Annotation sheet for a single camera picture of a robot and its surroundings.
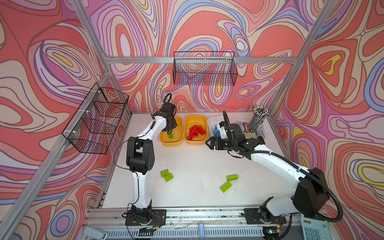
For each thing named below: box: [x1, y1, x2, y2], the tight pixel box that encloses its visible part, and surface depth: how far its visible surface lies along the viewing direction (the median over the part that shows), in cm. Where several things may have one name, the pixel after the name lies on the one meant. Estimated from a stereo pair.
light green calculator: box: [300, 213, 334, 240], surface depth 70 cm
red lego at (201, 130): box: [197, 125, 206, 136], surface depth 106 cm
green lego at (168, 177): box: [163, 173, 174, 183], surface depth 88 cm
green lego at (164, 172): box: [160, 169, 169, 178], surface depth 88 cm
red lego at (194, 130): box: [189, 124, 199, 137], surface depth 106 cm
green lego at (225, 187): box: [219, 181, 233, 194], surface depth 84 cm
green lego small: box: [227, 174, 239, 181], surface depth 86 cm
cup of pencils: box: [249, 106, 269, 133], surface depth 99 cm
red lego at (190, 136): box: [186, 132, 194, 141], surface depth 104 cm
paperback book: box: [236, 121, 266, 139], surface depth 107 cm
